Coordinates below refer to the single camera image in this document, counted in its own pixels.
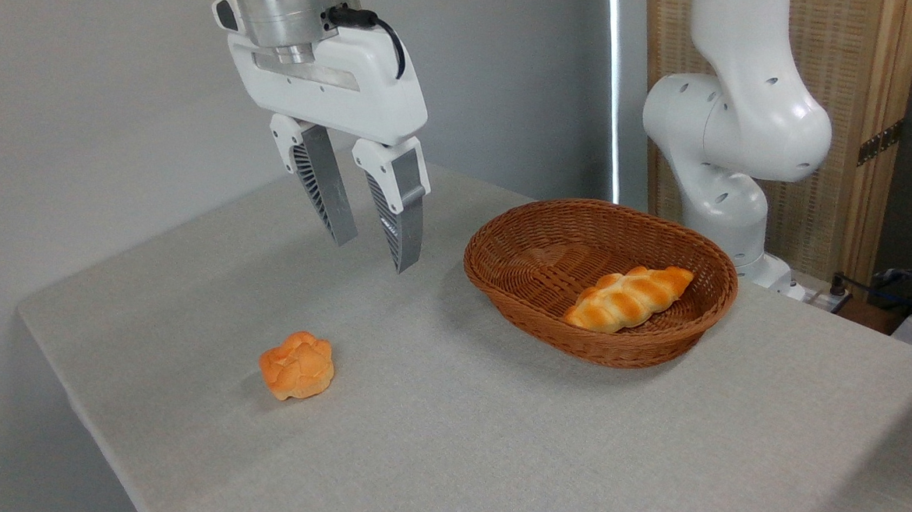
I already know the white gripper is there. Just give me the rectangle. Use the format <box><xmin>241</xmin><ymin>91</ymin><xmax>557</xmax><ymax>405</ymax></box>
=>
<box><xmin>227</xmin><ymin>22</ymin><xmax>437</xmax><ymax>282</ymax></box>

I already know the long braided bread loaf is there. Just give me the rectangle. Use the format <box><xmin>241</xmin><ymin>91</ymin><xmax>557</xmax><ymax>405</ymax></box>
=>
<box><xmin>560</xmin><ymin>263</ymin><xmax>698</xmax><ymax>336</ymax></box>

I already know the round orange bread bun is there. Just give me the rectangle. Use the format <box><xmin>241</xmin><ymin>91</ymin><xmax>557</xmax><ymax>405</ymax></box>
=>
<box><xmin>257</xmin><ymin>330</ymin><xmax>337</xmax><ymax>402</ymax></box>

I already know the brown wicker basket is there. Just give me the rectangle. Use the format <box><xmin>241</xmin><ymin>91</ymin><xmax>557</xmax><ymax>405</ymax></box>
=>
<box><xmin>461</xmin><ymin>190</ymin><xmax>744</xmax><ymax>378</ymax></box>

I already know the grey tablecloth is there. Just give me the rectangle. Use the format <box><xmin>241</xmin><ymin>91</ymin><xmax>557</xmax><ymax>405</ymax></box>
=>
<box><xmin>10</xmin><ymin>115</ymin><xmax>912</xmax><ymax>512</ymax></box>

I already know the wooden rattan folding screen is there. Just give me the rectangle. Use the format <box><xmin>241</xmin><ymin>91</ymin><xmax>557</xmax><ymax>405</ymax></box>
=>
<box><xmin>638</xmin><ymin>0</ymin><xmax>912</xmax><ymax>297</ymax></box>

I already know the brown wooden box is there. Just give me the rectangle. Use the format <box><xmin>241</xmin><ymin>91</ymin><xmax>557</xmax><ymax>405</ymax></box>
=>
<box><xmin>840</xmin><ymin>295</ymin><xmax>907</xmax><ymax>339</ymax></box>

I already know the metal screen hinge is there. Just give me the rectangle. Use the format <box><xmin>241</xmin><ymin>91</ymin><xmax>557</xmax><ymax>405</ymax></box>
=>
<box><xmin>855</xmin><ymin>119</ymin><xmax>907</xmax><ymax>167</ymax></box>

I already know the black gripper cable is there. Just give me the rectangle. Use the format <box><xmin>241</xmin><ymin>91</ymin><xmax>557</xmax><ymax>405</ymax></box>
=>
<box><xmin>324</xmin><ymin>2</ymin><xmax>408</xmax><ymax>85</ymax></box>

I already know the black plug with cable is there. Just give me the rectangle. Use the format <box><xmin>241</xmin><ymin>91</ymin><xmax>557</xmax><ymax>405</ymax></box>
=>
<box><xmin>829</xmin><ymin>268</ymin><xmax>912</xmax><ymax>316</ymax></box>

